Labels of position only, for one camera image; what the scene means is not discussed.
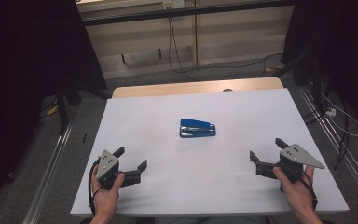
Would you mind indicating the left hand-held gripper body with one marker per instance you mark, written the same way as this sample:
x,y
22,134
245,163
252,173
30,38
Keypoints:
x,y
107,163

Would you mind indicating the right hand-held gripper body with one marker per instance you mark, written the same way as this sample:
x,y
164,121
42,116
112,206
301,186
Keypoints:
x,y
295,154

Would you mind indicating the blue stapler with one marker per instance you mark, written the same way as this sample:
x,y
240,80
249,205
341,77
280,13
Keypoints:
x,y
195,123

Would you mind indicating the person's left hand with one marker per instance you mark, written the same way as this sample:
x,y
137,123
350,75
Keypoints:
x,y
105,202

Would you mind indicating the person's right hand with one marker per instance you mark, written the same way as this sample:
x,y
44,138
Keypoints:
x,y
296,196

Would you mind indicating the white table cover sheet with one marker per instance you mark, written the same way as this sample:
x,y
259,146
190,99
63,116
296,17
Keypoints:
x,y
167,186

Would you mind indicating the white power adapter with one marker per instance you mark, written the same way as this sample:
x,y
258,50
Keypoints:
x,y
331,112

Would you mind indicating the black metal stand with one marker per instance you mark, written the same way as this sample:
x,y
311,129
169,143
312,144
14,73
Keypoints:
x,y
62,115
316,90

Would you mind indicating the black curtain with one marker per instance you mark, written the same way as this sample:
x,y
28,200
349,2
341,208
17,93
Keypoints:
x,y
18,77
338,46

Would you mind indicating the black metal bar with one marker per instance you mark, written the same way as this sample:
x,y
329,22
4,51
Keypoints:
x,y
136,18

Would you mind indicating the aluminium floor rail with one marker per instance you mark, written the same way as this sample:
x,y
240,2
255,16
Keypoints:
x,y
348,158
48,177

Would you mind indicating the white wall socket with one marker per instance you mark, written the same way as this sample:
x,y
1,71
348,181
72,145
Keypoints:
x,y
174,4

